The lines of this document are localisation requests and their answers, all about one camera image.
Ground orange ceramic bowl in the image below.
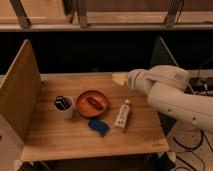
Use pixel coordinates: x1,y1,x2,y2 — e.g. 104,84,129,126
76,90,109,118

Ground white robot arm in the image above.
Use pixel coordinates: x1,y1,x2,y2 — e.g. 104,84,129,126
112,65,213,133

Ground red item in bowl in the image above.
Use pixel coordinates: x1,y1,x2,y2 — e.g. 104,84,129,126
87,97,103,110

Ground white tube bottle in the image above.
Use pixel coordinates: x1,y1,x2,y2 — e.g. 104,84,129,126
115,99,130,130

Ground grey side panel right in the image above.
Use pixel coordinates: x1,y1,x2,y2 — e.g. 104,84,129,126
150,37,178,67

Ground blue crumpled cloth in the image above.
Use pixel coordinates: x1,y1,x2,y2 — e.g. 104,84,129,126
88,119,109,137

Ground wooden side panel left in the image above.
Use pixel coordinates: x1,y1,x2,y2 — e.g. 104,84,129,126
0,39,42,141

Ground black floor cables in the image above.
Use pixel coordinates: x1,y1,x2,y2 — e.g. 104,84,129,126
171,129,213,171

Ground wooden shelf rail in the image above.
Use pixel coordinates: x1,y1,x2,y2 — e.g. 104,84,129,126
0,0,213,32

